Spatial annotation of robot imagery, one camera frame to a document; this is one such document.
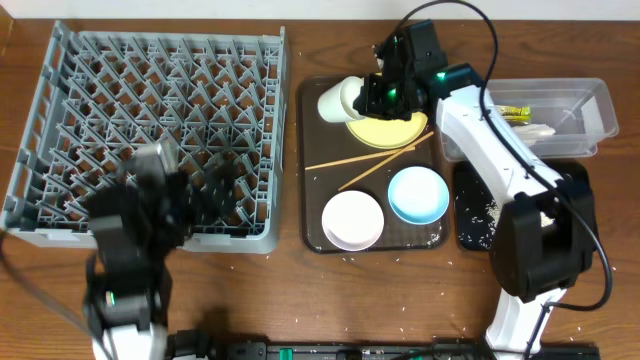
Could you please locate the lower wooden chopstick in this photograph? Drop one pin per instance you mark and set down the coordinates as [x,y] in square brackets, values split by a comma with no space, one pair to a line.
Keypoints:
[386,161]

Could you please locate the wooden chopstick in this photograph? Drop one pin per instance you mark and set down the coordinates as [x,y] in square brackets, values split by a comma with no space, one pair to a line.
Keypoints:
[354,159]
[386,161]

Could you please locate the black waste tray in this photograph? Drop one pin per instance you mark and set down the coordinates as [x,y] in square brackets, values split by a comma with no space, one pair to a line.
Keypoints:
[469,185]

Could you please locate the grey plastic dishwasher rack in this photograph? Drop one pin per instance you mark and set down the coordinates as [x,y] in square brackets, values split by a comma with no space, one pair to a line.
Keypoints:
[101,96]

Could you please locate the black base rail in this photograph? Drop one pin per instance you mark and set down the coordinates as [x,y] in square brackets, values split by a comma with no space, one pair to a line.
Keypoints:
[375,351]

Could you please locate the dark brown serving tray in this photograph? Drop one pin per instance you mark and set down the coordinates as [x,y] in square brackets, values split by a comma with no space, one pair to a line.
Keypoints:
[321,142]

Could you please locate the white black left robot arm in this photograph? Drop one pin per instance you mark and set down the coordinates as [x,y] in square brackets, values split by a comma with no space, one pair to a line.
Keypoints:
[128,284]

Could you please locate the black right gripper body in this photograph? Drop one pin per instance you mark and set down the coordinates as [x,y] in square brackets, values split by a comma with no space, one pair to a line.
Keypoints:
[385,100]

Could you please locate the yellow round plate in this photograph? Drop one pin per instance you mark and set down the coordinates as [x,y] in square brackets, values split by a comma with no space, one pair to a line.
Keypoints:
[388,134]

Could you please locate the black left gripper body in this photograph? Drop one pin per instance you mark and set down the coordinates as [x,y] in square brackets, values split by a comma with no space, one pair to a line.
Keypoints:
[187,201]

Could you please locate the clear plastic waste bin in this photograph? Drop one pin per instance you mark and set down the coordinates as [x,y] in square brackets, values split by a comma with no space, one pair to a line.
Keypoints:
[579,109]

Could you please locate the upper wooden chopstick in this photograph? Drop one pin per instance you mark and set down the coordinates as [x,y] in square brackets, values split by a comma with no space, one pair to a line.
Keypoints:
[354,159]

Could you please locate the pink white bowl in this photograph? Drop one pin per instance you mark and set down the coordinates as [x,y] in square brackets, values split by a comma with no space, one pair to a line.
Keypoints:
[352,220]

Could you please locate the white napkin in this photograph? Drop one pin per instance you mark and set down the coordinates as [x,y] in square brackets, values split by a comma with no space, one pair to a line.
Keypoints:
[532,133]

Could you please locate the light blue bowl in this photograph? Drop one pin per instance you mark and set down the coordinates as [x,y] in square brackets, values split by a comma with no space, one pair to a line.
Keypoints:
[418,195]

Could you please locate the white paper cup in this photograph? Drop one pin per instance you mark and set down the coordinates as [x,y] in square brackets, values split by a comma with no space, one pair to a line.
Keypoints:
[336,104]

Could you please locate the yellow green snack wrapper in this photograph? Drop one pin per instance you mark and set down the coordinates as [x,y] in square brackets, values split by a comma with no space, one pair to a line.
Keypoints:
[518,115]

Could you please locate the pile of rice waste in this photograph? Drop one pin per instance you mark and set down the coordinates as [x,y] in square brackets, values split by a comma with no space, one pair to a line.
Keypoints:
[476,221]

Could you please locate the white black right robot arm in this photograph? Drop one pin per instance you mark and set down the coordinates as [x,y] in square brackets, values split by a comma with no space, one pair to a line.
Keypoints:
[533,279]

